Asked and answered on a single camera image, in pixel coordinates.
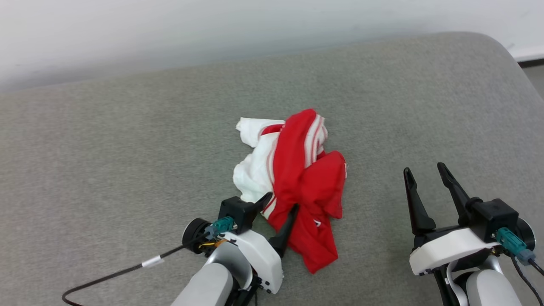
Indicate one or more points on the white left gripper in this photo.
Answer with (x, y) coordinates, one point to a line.
(263, 259)

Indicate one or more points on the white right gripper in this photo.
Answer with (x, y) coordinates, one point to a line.
(450, 248)

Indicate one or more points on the red and white basketball jersey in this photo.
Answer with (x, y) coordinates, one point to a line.
(297, 170)

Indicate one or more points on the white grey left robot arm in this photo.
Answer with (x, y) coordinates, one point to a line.
(212, 280)

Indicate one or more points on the grey fabric sofa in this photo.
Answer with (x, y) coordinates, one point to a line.
(127, 170)

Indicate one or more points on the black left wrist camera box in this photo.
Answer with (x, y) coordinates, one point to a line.
(238, 212)

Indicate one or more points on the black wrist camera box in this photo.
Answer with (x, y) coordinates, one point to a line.
(493, 216)
(238, 212)

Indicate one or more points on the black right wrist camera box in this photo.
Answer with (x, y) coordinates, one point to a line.
(493, 216)

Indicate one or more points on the white wall baseboard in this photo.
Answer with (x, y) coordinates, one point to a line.
(529, 54)

